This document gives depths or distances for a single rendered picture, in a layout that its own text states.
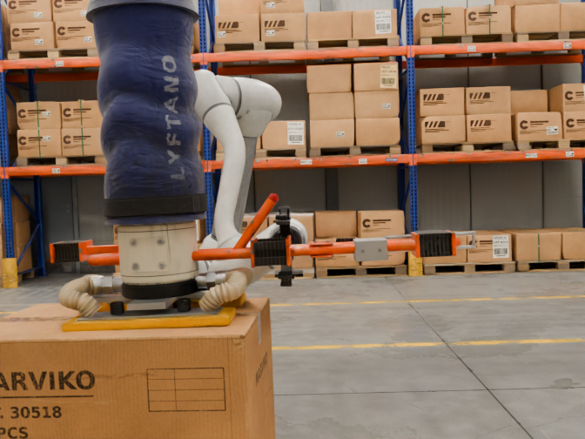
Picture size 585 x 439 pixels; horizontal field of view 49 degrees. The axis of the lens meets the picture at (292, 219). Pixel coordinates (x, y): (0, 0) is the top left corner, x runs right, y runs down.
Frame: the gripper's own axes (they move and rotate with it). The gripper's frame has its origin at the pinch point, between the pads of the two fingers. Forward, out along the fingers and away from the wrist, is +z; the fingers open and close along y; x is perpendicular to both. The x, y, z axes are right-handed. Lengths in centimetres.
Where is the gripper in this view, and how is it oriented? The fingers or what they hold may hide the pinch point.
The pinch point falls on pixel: (284, 249)
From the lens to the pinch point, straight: 141.0
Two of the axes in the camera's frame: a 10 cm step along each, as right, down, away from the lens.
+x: -10.0, 0.3, 0.2
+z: -0.2, 0.5, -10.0
